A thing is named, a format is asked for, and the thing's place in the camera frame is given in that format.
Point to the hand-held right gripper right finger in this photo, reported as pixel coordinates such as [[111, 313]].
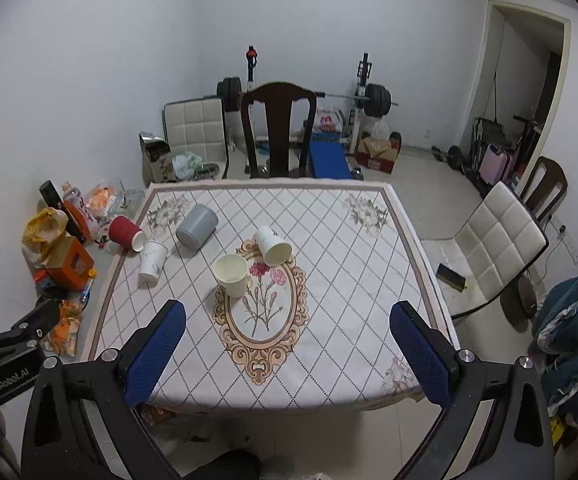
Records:
[[421, 360]]

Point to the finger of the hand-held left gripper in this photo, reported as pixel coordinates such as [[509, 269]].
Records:
[[31, 321]]

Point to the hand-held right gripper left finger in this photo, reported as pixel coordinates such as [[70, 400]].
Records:
[[153, 357]]

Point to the white patterned paper cup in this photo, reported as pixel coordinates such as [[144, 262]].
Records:
[[151, 262]]

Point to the red ribbed paper cup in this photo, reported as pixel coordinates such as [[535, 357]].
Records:
[[123, 231]]

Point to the grey plastic cup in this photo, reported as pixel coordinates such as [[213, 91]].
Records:
[[196, 226]]

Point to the plain white paper cup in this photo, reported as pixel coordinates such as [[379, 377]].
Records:
[[272, 246]]

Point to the cream paper cup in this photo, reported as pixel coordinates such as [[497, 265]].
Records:
[[232, 277]]

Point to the orange snack packet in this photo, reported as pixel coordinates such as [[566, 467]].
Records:
[[101, 199], [64, 332]]

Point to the orange cardboard box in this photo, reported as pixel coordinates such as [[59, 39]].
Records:
[[69, 265]]

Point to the black and yellow box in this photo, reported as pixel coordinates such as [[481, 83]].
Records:
[[451, 276]]

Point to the yellow plastic bag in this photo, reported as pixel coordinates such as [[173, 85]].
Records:
[[44, 225]]

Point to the floral printed tablecloth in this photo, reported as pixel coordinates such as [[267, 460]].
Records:
[[344, 285]]

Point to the red drink bottle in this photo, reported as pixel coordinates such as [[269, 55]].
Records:
[[76, 212]]

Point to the black bottle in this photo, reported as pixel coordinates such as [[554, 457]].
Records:
[[51, 192]]

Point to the white padded chair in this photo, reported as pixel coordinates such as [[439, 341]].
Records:
[[499, 240], [194, 125]]

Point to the glass ashtray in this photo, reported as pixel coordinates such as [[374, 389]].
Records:
[[129, 199]]

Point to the green and white plastic bag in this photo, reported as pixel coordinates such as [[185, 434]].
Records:
[[186, 165]]

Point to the brown paper bag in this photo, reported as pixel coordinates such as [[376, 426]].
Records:
[[156, 160]]

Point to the small black barbell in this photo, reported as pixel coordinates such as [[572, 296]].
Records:
[[454, 155]]

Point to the pink suitcase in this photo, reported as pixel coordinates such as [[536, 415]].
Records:
[[498, 164]]

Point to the blue bench pad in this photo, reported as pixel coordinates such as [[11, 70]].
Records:
[[326, 160]]

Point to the dark wooden chair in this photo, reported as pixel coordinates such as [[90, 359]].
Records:
[[560, 180], [279, 110]]

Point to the folding trolley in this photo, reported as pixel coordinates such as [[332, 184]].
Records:
[[484, 137]]

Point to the clear plastic bag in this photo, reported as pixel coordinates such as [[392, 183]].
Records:
[[380, 129]]

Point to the black scooter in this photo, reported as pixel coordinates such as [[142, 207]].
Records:
[[526, 140]]

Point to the white squat rack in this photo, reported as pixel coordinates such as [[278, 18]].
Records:
[[356, 125]]

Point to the red and white plastic bag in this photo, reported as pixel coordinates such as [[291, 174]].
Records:
[[328, 120]]

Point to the black barbell with weight plates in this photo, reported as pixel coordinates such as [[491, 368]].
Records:
[[378, 99]]

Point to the wall socket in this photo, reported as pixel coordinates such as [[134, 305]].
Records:
[[571, 250]]

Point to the cream door frame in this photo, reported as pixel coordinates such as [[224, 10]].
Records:
[[481, 85]]

